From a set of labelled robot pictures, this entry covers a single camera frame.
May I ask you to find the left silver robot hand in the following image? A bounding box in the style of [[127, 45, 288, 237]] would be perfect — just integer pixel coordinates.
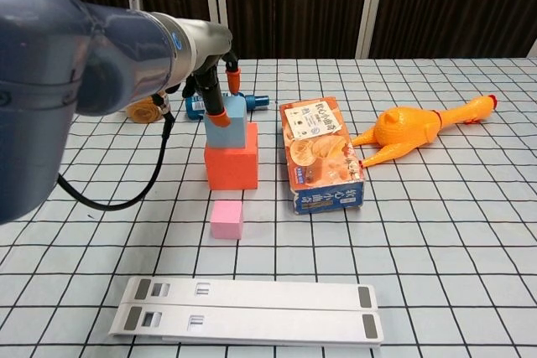
[[180, 22, 243, 129]]

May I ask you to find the checkered tablecloth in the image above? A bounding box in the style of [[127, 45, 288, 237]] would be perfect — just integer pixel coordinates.
[[0, 55, 537, 358]]

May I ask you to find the yellow rubber chicken toy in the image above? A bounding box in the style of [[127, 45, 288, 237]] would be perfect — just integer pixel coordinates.
[[351, 95, 500, 170]]

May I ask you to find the clear jar of rubber bands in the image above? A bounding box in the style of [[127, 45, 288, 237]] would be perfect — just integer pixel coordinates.
[[127, 96, 167, 124]]

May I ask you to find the orange-red cube block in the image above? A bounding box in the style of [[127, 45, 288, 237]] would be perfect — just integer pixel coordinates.
[[204, 122, 259, 191]]

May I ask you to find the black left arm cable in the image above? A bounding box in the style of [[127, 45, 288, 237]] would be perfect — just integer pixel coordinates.
[[56, 92, 176, 211]]

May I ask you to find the blue spray bottle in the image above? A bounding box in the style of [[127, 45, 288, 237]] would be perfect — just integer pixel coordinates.
[[184, 92, 270, 122]]

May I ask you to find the orange cookie box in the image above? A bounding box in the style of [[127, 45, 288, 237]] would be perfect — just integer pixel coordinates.
[[279, 96, 367, 217]]

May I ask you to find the small pink cube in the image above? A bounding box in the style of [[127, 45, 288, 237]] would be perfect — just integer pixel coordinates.
[[210, 200, 245, 241]]

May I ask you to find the light blue block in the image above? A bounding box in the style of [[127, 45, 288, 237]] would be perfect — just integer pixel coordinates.
[[204, 95, 248, 150]]

